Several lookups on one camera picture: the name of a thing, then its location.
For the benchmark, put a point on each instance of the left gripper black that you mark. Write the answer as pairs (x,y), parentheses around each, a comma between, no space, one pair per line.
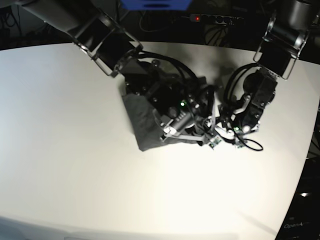
(241,116)

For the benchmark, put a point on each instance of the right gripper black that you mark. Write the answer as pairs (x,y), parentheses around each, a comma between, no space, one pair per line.
(188,119)

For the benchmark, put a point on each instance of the grey T-shirt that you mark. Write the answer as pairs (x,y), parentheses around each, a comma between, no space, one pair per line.
(139,89)

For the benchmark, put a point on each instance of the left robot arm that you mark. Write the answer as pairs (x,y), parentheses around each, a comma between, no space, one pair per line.
(253,86)

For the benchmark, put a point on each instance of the black power strip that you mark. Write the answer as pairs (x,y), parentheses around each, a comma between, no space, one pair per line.
(216,19)

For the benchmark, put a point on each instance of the blue plastic bin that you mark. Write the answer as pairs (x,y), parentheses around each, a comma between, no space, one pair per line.
(156,5)

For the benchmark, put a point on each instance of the black box with lettering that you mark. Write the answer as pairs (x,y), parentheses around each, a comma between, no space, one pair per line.
(302,221)

